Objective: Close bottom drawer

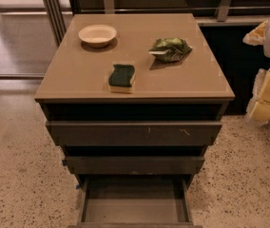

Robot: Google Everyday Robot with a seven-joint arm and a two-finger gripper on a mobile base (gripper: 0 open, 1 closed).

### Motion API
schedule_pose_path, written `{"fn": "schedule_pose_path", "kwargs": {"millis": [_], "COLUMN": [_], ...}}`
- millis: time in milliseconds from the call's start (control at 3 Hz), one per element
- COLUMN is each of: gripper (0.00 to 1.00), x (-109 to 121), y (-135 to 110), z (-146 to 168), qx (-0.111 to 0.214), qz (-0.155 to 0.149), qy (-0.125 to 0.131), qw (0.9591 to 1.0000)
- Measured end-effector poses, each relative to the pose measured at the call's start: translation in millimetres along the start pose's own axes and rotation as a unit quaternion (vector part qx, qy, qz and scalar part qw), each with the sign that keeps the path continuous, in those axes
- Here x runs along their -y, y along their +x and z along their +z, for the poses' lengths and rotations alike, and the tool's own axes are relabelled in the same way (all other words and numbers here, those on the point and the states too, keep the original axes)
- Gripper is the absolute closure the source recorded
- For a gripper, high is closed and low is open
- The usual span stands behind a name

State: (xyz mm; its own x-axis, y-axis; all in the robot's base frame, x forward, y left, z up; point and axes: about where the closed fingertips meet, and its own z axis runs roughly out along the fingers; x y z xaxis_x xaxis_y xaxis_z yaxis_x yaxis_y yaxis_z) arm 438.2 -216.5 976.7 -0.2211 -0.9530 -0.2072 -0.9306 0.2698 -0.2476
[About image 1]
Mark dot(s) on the grey drawer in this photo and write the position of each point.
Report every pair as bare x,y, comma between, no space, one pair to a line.
177,133
135,165
134,202

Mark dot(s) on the grey drawer cabinet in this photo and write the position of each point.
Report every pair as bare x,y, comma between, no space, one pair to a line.
75,87

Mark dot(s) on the wooden counter with brackets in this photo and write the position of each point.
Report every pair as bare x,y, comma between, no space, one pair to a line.
207,12

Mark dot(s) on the green chip bag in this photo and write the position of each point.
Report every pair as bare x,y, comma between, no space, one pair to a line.
169,50

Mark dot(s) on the green yellow sponge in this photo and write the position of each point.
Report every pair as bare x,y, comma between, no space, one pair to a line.
121,79

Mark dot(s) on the white paper bowl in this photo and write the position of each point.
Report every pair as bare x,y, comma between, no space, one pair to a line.
97,36

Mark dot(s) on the metal post left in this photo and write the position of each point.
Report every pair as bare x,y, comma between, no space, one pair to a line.
56,20

